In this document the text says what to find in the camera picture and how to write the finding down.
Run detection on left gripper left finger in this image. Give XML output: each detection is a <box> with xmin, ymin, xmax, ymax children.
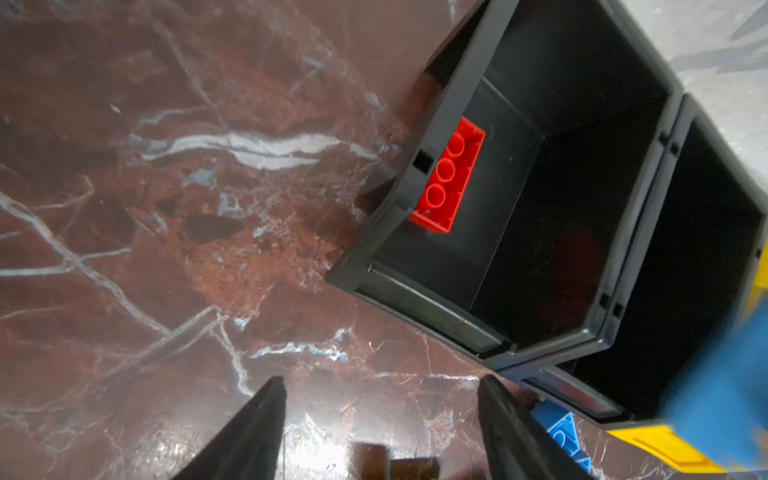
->
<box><xmin>175</xmin><ymin>376</ymin><xmax>287</xmax><ymax>479</ymax></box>

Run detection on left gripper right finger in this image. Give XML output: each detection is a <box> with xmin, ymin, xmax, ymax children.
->
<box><xmin>478</xmin><ymin>375</ymin><xmax>590</xmax><ymax>480</ymax></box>

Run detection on blue lego brick top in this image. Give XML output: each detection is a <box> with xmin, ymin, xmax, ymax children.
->
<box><xmin>531</xmin><ymin>401</ymin><xmax>592</xmax><ymax>474</ymax></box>

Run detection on blue lego brick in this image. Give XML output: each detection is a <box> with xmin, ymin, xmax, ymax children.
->
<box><xmin>531</xmin><ymin>401</ymin><xmax>592</xmax><ymax>474</ymax></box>
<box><xmin>662</xmin><ymin>302</ymin><xmax>767</xmax><ymax>471</ymax></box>

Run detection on red lego brick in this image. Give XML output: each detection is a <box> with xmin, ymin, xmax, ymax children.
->
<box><xmin>409</xmin><ymin>117</ymin><xmax>486</xmax><ymax>234</ymax></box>

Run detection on yellow bin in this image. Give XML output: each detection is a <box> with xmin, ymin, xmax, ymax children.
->
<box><xmin>605</xmin><ymin>242</ymin><xmax>767</xmax><ymax>471</ymax></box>

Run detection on middle black bin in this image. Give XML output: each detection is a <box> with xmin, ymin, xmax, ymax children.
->
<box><xmin>503</xmin><ymin>94</ymin><xmax>767</xmax><ymax>429</ymax></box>

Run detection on black bin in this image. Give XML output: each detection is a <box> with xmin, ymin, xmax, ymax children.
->
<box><xmin>328</xmin><ymin>1</ymin><xmax>682</xmax><ymax>371</ymax></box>
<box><xmin>503</xmin><ymin>94</ymin><xmax>767</xmax><ymax>429</ymax></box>

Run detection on left black bin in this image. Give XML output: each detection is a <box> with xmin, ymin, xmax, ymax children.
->
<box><xmin>328</xmin><ymin>1</ymin><xmax>682</xmax><ymax>371</ymax></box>

